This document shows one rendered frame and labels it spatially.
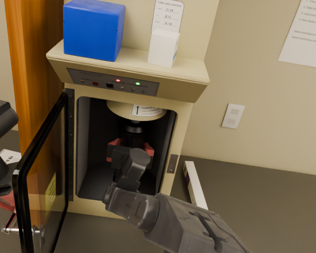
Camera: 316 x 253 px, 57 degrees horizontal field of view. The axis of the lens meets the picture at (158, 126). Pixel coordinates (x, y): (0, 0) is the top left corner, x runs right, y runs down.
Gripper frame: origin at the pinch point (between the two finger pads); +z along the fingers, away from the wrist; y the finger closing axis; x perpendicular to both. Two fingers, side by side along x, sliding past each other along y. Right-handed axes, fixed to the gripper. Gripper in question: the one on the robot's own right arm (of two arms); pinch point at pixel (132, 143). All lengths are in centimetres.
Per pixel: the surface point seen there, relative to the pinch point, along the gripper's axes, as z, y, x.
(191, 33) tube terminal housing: -9.9, -9.7, -39.3
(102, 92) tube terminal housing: -10.2, 8.9, -21.8
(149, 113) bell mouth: -7.7, -3.5, -16.3
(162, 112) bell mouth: -4.4, -7.2, -15.6
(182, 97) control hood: -14.8, -10.3, -26.1
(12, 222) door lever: -37.1, 20.5, -4.2
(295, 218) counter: 0, -65, 23
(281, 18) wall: 33, -45, -39
